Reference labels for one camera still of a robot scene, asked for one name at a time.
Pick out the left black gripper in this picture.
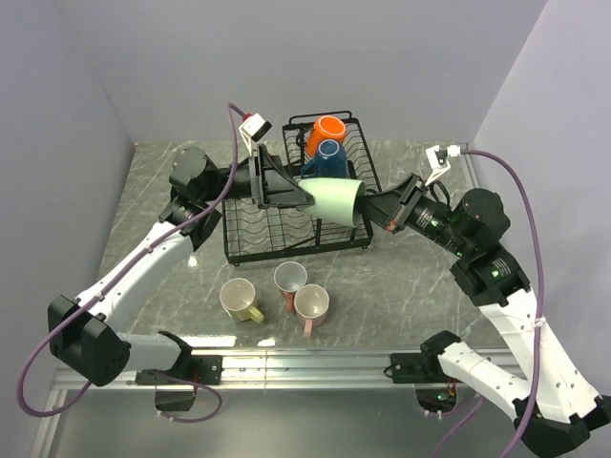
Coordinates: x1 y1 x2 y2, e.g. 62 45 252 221
202 144 319 210

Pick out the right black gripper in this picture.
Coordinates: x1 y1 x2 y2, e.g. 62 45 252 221
348 172 472 257

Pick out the green cup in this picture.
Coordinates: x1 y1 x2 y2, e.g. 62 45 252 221
296 177 366 228

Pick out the blue mug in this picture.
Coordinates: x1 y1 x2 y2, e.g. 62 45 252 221
300 139 348 178

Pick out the orange mug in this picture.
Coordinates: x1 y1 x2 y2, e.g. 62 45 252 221
305 114 348 157

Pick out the coral pink mug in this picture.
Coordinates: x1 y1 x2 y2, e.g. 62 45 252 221
273 261 307 312

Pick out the light pink mug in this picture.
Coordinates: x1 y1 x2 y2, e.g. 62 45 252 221
294 284 329 338

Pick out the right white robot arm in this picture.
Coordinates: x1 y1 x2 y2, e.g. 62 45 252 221
356 175 610 457

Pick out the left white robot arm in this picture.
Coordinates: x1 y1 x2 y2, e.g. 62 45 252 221
48 146 314 386

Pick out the yellow mug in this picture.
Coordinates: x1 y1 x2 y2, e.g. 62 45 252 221
220 278 264 323

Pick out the black wire dish rack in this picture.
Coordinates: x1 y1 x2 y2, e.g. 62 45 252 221
222 110 381 266

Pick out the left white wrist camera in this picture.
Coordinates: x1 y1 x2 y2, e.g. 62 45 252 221
239 114 272 156

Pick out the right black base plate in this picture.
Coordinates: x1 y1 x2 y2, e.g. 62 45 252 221
383 353 430 385

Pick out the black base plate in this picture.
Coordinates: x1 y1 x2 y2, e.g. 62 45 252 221
383 353 430 385
135 355 223 385

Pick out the aluminium mounting rail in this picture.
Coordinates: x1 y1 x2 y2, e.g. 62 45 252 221
52 346 521 391

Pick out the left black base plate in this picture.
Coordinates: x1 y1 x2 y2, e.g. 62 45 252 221
135 355 223 385

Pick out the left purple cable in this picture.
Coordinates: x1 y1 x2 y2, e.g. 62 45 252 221
16 102 252 423

